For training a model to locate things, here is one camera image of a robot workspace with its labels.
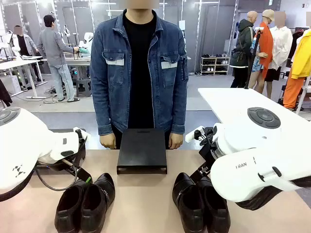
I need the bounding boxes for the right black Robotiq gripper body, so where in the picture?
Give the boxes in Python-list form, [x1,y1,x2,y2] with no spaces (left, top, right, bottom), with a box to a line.
[198,126,220,171]

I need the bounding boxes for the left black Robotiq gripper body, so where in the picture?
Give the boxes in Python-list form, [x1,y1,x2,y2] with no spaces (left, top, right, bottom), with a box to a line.
[36,135,86,174]

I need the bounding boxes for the person's left forearm denim sleeve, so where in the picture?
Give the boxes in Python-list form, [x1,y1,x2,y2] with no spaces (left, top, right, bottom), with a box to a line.
[169,92,187,135]

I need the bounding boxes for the person's right forearm denim sleeve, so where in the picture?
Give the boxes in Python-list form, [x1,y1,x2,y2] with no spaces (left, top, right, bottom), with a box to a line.
[93,92,114,136]

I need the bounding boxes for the white shoe rack with shoes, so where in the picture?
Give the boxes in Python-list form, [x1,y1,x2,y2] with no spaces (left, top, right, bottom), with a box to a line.
[200,53,231,76]

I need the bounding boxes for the person in denim jacket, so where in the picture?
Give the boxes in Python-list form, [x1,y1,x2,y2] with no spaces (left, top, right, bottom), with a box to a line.
[89,8,190,150]

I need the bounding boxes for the background person with blurred face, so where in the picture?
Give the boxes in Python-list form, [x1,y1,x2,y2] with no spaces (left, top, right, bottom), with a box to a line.
[9,25,41,88]

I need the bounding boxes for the person in white shirt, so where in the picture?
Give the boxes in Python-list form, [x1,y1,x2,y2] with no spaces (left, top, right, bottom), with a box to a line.
[264,11,294,83]

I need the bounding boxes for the person's left hand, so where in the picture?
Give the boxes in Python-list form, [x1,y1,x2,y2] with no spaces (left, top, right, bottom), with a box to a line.
[168,133,184,150]

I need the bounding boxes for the person's right hand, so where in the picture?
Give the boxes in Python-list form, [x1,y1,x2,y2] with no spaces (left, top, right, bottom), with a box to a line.
[100,134,117,150]

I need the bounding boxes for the white side table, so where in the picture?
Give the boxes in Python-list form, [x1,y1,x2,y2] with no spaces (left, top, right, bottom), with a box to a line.
[197,87,311,136]

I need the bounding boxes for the black hanging garment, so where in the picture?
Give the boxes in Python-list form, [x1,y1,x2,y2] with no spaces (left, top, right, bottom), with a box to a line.
[0,79,13,108]

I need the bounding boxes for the black tripod pole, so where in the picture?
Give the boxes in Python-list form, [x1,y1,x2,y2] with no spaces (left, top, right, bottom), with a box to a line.
[243,27,265,90]

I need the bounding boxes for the man in grey shirt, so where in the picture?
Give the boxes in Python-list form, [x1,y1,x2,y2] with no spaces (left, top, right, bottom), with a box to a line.
[36,14,81,103]

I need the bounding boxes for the mannequin in dark green hoodie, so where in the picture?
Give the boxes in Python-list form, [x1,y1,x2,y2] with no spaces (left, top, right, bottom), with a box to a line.
[229,11,259,88]

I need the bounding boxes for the white office desk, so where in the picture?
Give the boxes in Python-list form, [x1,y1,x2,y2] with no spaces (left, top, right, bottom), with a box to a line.
[0,55,48,100]

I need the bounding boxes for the mannequin in orange with cap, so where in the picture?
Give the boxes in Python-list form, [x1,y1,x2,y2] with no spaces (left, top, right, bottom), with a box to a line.
[247,9,276,100]

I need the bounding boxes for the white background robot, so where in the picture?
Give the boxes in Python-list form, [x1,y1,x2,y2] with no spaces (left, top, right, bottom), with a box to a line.
[78,32,94,58]

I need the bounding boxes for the mannequin in yellow and orange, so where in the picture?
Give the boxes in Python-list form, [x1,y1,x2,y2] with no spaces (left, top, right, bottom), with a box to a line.
[282,28,311,110]

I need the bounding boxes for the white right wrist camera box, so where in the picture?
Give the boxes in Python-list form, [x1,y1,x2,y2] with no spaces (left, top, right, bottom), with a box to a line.
[185,126,205,143]

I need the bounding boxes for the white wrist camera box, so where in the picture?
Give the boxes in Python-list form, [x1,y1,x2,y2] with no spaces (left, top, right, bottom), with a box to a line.
[72,126,92,144]
[185,126,205,143]

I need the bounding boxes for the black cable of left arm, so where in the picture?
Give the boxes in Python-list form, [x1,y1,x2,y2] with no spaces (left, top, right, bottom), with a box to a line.
[35,160,79,192]

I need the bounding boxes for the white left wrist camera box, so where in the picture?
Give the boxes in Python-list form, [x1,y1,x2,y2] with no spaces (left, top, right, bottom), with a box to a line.
[72,126,92,144]

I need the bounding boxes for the black floor cables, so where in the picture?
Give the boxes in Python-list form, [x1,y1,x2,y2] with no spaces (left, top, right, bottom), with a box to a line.
[42,86,59,104]

